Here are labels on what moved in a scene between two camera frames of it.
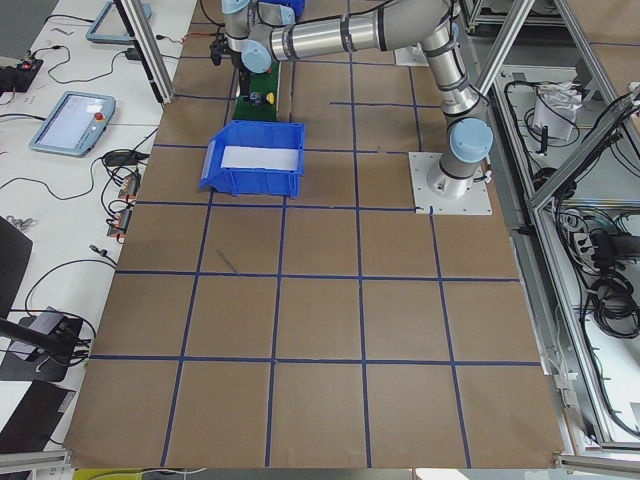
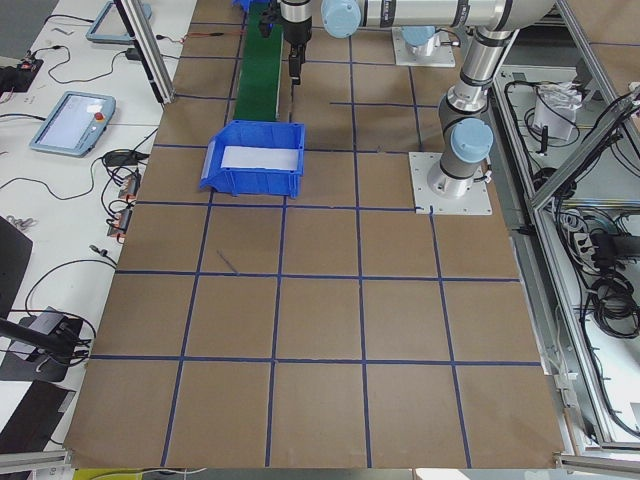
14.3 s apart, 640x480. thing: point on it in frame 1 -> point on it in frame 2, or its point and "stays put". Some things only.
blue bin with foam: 256,158 stays put
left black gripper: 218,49 -> 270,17
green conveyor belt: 264,82 stays put
